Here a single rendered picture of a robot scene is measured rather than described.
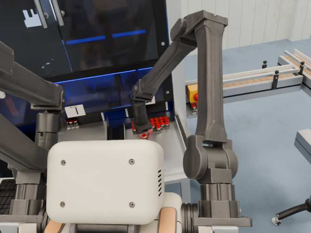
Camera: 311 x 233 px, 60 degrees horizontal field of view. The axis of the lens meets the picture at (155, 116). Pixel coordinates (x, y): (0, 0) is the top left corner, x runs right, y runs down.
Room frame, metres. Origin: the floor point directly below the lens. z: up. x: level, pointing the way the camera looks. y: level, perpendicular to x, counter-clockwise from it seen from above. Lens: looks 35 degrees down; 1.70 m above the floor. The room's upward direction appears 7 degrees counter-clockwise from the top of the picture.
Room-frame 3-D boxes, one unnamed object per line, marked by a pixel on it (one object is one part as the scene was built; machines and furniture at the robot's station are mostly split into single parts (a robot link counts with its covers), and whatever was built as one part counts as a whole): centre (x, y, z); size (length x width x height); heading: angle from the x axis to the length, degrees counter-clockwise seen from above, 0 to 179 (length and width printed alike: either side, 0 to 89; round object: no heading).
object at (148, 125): (0.94, 0.06, 1.03); 0.10 x 0.07 x 0.07; 17
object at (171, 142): (0.91, 0.02, 0.90); 0.34 x 0.26 x 0.04; 3
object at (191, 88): (1.16, -0.21, 0.99); 0.08 x 0.07 x 0.07; 4
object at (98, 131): (1.00, 0.37, 0.90); 0.34 x 0.26 x 0.04; 4
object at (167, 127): (1.02, 0.03, 0.90); 0.18 x 0.02 x 0.05; 93
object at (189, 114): (1.20, -0.22, 0.87); 0.14 x 0.13 x 0.02; 4
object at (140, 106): (0.95, 0.06, 1.09); 0.07 x 0.06 x 0.07; 11
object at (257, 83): (1.32, -0.49, 0.92); 0.69 x 0.15 x 0.16; 94
